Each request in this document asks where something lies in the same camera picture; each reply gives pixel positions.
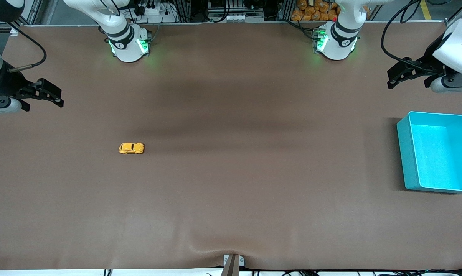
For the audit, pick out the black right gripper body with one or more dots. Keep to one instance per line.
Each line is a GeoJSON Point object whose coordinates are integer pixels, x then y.
{"type": "Point", "coordinates": [9, 85]}

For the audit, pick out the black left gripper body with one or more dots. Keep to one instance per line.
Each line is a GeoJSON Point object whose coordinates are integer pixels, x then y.
{"type": "Point", "coordinates": [427, 64]}

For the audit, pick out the yellow beetle toy car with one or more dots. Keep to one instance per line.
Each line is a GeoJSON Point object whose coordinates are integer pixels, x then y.
{"type": "Point", "coordinates": [131, 148]}

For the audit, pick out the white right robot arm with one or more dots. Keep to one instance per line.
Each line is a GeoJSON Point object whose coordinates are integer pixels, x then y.
{"type": "Point", "coordinates": [127, 46]}

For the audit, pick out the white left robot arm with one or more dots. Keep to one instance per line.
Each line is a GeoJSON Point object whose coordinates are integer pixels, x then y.
{"type": "Point", "coordinates": [340, 42]}

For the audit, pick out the white mat corner clamp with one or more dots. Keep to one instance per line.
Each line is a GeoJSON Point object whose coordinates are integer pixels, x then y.
{"type": "Point", "coordinates": [14, 32]}

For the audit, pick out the teal plastic storage box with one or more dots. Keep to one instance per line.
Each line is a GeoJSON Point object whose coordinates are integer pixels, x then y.
{"type": "Point", "coordinates": [438, 153]}

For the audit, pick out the orange snack packets pile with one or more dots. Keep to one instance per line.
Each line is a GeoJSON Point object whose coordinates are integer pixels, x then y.
{"type": "Point", "coordinates": [306, 11]}

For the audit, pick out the white power strip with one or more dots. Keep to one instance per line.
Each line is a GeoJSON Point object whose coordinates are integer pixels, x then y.
{"type": "Point", "coordinates": [154, 13]}

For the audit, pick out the white connector strip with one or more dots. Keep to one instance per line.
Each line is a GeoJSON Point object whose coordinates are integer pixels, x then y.
{"type": "Point", "coordinates": [235, 17]}

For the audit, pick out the brown table mat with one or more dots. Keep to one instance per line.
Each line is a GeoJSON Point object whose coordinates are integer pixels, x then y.
{"type": "Point", "coordinates": [231, 172]}

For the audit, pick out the aluminium frame strut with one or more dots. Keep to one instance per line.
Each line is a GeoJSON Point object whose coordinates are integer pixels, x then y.
{"type": "Point", "coordinates": [35, 11]}

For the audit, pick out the grey metal mount bracket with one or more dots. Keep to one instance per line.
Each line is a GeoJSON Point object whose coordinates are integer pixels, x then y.
{"type": "Point", "coordinates": [233, 266]}

